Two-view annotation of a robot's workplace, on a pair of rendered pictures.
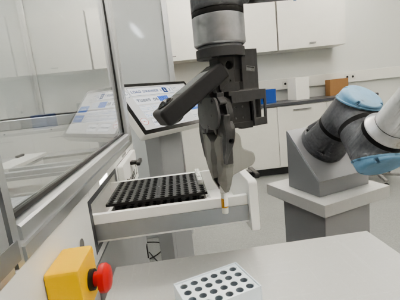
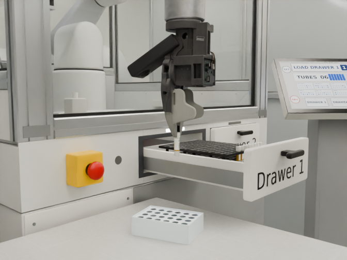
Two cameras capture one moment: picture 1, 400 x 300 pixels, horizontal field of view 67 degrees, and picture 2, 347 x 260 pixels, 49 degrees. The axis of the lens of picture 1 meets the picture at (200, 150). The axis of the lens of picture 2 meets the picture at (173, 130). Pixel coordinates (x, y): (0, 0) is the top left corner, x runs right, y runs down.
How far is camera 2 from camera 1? 55 cm
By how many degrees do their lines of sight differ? 46
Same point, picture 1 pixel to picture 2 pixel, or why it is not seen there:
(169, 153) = (330, 143)
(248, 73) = (198, 42)
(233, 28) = (177, 8)
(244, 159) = (185, 112)
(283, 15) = not seen: outside the picture
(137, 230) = (166, 169)
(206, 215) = (213, 173)
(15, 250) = (46, 128)
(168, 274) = not seen: hidden behind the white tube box
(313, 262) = (278, 248)
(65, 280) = (72, 159)
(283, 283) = (227, 244)
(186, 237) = not seen: hidden behind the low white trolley
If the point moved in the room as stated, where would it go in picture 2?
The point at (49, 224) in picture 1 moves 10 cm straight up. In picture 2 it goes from (81, 129) to (80, 85)
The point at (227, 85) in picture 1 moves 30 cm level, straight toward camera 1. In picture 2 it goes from (180, 51) to (8, 37)
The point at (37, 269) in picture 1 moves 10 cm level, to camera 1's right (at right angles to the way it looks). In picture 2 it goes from (62, 148) to (87, 153)
